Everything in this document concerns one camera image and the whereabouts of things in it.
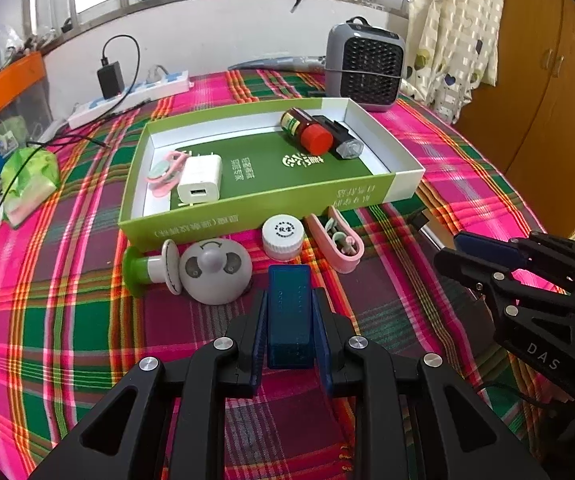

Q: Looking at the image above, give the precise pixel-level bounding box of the green and white spool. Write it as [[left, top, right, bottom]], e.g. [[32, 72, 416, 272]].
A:
[[122, 240, 182, 298]]

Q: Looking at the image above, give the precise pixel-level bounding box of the grey portable heater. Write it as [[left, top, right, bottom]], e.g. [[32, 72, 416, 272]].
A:
[[324, 16, 405, 112]]

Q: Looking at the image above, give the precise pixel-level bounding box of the grey round dome gadget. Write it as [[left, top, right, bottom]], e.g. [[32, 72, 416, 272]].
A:
[[179, 238, 253, 306]]

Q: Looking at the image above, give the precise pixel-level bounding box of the green tissue pack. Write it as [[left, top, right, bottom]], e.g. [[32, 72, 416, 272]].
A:
[[0, 146, 61, 229]]

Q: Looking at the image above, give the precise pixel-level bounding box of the black charging cable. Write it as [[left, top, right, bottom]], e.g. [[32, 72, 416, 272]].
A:
[[0, 34, 142, 226]]

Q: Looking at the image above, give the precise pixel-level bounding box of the white power strip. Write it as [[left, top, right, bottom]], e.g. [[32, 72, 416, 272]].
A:
[[67, 70, 193, 129]]

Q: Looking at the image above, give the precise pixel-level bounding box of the black cylindrical flashlight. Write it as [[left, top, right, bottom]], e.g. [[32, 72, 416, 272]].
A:
[[312, 115, 363, 160]]

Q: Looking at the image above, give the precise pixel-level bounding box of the blue rectangular case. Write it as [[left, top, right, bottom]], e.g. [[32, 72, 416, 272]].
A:
[[267, 264, 313, 370]]

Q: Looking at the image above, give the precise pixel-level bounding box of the wooden wardrobe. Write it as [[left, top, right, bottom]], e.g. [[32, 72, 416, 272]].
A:
[[457, 0, 575, 237]]

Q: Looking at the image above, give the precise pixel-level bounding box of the small white round jar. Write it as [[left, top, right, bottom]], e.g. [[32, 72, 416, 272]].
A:
[[262, 214, 305, 261]]

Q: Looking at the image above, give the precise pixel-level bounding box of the folded grey floral umbrella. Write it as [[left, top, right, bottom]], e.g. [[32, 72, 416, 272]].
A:
[[228, 56, 325, 74]]

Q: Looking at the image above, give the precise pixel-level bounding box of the black power adapter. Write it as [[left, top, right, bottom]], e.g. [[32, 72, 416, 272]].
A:
[[97, 56, 125, 100]]

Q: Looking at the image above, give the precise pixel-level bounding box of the cream patterned curtain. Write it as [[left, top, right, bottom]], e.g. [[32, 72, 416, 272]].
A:
[[401, 0, 504, 124]]

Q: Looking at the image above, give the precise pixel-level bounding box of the green and white shallow box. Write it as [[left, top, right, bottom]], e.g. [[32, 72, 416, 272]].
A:
[[118, 98, 425, 252]]

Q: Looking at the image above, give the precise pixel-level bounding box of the pink clip with grey pad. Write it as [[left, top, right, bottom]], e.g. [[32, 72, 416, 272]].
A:
[[146, 151, 190, 197]]

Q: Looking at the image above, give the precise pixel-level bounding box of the plaid pink green tablecloth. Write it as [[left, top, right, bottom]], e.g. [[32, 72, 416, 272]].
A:
[[0, 72, 553, 479]]

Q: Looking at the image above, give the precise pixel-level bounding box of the orange lidded storage bin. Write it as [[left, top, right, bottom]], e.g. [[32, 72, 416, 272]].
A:
[[0, 52, 53, 144]]

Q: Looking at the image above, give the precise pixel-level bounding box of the brown bottle red cap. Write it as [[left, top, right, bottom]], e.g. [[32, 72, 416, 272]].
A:
[[280, 107, 333, 156]]

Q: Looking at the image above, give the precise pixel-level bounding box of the white usb charger cube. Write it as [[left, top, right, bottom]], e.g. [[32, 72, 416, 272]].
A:
[[177, 154, 222, 205]]

